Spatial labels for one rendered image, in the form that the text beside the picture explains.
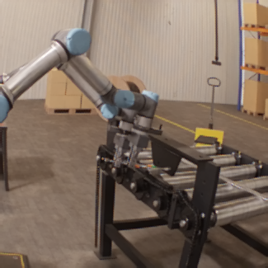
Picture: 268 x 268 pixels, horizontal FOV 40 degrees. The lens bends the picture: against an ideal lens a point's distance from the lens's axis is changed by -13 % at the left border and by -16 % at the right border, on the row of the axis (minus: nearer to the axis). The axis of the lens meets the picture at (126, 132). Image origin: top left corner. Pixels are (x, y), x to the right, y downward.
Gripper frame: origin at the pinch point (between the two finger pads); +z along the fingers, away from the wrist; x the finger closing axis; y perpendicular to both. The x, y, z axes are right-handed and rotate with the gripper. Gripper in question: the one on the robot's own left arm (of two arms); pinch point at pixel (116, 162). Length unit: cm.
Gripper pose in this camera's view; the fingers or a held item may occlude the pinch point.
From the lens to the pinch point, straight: 213.1
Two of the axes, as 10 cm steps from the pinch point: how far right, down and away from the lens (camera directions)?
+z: -2.7, 9.5, 1.2
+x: -3.3, -2.1, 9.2
